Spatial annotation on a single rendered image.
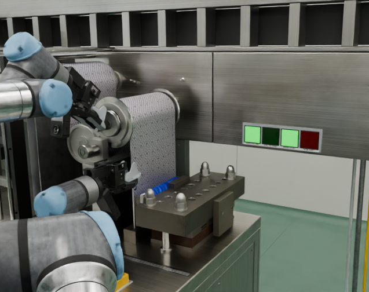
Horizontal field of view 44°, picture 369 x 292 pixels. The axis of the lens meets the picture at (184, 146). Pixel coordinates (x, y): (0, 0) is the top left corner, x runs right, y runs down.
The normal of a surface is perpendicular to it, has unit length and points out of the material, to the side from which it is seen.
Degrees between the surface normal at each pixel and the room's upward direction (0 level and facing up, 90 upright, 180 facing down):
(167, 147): 90
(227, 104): 90
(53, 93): 90
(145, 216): 90
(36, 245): 49
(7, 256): 60
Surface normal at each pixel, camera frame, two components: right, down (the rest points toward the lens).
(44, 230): 0.14, -0.70
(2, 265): 0.04, -0.08
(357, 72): -0.51, 0.20
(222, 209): 0.86, 0.11
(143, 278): -0.01, -0.97
